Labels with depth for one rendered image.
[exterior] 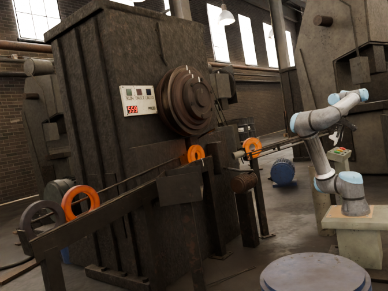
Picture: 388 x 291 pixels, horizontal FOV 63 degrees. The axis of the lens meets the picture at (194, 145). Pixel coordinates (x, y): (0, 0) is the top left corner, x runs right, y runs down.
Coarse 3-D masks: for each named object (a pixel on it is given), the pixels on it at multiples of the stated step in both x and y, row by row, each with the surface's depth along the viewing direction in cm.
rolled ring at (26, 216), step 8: (40, 200) 135; (48, 200) 136; (32, 208) 130; (40, 208) 133; (48, 208) 138; (56, 208) 138; (24, 216) 128; (32, 216) 130; (56, 216) 139; (64, 216) 140; (24, 224) 127; (56, 224) 139; (32, 232) 129
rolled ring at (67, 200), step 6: (78, 186) 147; (84, 186) 149; (90, 186) 152; (66, 192) 145; (72, 192) 144; (78, 192) 146; (84, 192) 151; (90, 192) 151; (96, 192) 154; (66, 198) 142; (72, 198) 144; (90, 198) 153; (96, 198) 153; (66, 204) 141; (96, 204) 153; (66, 210) 141; (90, 210) 152; (66, 216) 141; (72, 216) 143
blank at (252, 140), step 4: (248, 140) 245; (252, 140) 246; (256, 140) 247; (244, 144) 245; (248, 144) 245; (256, 144) 247; (260, 144) 248; (248, 148) 245; (256, 148) 248; (252, 152) 246; (248, 156) 248; (252, 156) 246
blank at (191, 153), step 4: (192, 148) 214; (196, 148) 217; (200, 148) 220; (188, 152) 213; (192, 152) 213; (196, 152) 221; (200, 152) 220; (188, 156) 213; (192, 156) 213; (200, 156) 220; (204, 156) 223; (188, 160) 213; (192, 160) 212
